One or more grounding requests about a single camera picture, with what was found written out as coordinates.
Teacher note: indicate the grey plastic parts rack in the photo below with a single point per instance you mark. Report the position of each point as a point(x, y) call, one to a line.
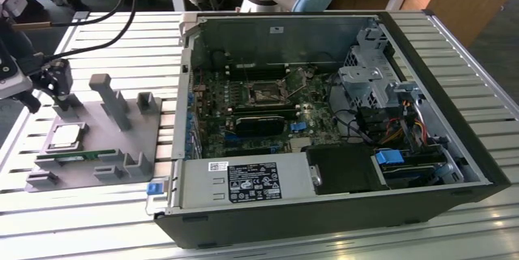
point(98, 138)

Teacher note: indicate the brown wooden cabinet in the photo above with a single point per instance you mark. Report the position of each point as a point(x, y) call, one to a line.
point(478, 5)

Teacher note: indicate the blue motherboard connector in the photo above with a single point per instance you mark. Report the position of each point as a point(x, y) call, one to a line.
point(298, 127)

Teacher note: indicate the small silver heat sink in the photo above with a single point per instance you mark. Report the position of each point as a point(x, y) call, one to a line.
point(300, 144)

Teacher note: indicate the CPU socket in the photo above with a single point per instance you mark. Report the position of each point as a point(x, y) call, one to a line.
point(266, 94)

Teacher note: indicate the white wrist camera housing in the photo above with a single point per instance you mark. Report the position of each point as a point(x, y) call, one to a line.
point(12, 2)
point(16, 87)

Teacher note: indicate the silver square CPU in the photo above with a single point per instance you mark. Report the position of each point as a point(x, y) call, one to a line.
point(64, 135)

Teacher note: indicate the green RAM stick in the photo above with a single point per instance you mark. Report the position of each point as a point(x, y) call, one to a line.
point(98, 152)

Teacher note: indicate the silver metal drive cage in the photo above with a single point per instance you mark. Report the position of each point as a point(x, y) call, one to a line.
point(360, 77)

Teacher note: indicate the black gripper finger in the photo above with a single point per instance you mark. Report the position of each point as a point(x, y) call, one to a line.
point(31, 102)
point(60, 84)

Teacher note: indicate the green motherboard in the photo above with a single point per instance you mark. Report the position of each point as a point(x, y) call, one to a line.
point(316, 114)

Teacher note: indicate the black open PC case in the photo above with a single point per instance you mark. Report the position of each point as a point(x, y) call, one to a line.
point(283, 226)

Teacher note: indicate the silver power supply with label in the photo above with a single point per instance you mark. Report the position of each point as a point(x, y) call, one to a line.
point(195, 181)

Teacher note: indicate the black RAM slot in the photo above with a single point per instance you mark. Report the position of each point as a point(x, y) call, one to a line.
point(259, 75)
point(259, 67)
point(263, 113)
point(263, 108)

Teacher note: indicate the blue case latch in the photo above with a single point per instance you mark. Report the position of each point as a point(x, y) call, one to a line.
point(155, 189)

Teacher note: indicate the thin metal locking lever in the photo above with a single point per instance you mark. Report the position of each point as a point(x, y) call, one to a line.
point(299, 89)

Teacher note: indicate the blue disk carrier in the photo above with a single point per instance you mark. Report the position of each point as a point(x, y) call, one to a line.
point(388, 157)

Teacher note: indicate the black graphics card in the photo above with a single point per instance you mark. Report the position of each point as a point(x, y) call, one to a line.
point(259, 126)

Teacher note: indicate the black plastic shroud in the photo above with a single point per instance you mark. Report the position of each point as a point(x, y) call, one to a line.
point(344, 169)

